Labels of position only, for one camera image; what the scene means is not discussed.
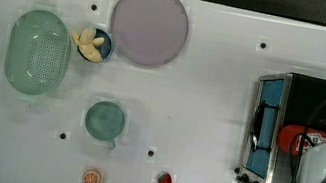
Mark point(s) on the red felt ketchup bottle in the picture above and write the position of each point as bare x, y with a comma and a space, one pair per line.
296, 139

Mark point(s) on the silver toaster oven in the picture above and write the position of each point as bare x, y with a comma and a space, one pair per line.
288, 117

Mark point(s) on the green mug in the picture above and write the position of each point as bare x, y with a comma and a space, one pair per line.
105, 121

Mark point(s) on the round lilac plate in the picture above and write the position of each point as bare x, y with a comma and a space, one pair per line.
149, 32

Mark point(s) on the dark red toy strawberry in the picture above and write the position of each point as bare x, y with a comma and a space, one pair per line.
164, 178

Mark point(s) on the yellow toy banana bunch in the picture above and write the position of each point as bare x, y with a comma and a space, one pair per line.
88, 43

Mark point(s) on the orange slice toy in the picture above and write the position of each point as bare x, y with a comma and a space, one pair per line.
92, 176

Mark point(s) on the green perforated colander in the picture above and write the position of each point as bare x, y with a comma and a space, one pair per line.
38, 52

